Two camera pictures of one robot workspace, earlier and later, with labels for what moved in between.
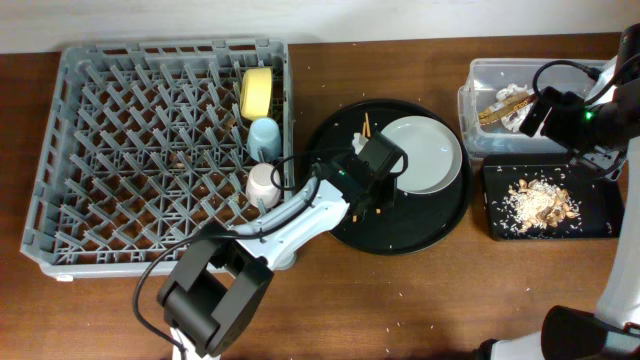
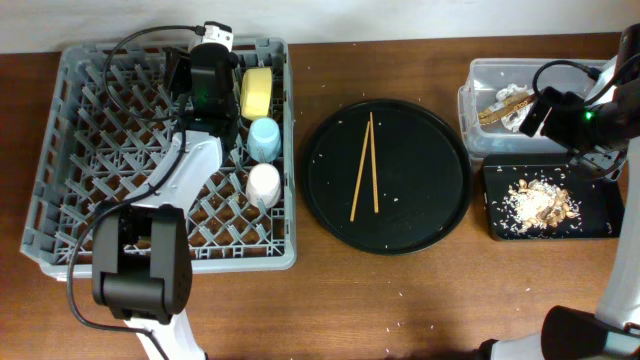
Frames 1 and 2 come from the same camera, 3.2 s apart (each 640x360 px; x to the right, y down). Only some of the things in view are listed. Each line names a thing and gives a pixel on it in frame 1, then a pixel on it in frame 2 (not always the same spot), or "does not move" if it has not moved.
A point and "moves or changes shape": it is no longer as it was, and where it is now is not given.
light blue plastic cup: (265, 135) does not move
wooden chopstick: (366, 127) moves or changes shape
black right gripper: (564, 105) does not move
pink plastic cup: (259, 185) does not move
